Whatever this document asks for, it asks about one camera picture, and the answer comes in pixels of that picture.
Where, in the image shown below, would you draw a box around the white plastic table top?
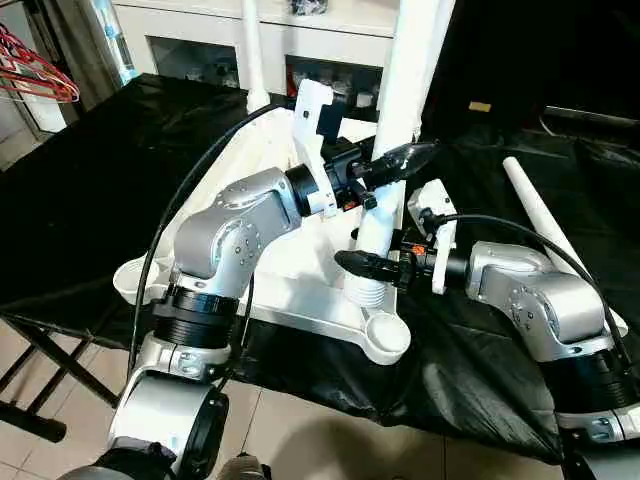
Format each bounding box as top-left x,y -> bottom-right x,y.
113,102 -> 426,366

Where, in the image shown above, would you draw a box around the white plastic table leg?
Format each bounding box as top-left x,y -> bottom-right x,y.
342,0 -> 457,309
502,155 -> 630,337
241,0 -> 272,110

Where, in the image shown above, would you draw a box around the dark grey bundle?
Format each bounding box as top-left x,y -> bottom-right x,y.
289,0 -> 332,16

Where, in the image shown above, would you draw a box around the long black bar device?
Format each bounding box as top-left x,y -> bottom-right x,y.
542,104 -> 640,127

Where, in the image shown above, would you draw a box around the white glass-door cabinet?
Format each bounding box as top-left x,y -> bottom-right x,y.
109,0 -> 401,122

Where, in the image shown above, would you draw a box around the black mat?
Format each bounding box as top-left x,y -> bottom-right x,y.
0,72 -> 640,466

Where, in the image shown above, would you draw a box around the grey curtain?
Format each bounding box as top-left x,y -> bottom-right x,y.
44,0 -> 137,112

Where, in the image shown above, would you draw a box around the white storage box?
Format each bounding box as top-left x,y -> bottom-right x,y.
27,94 -> 67,134

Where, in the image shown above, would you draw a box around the red clothes hangers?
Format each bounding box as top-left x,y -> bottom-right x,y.
0,22 -> 81,105

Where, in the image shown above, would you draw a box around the black left wrist camera cable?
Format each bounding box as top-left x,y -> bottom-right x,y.
130,102 -> 282,374

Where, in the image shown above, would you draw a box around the black folding frame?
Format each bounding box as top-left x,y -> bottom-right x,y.
0,309 -> 122,445

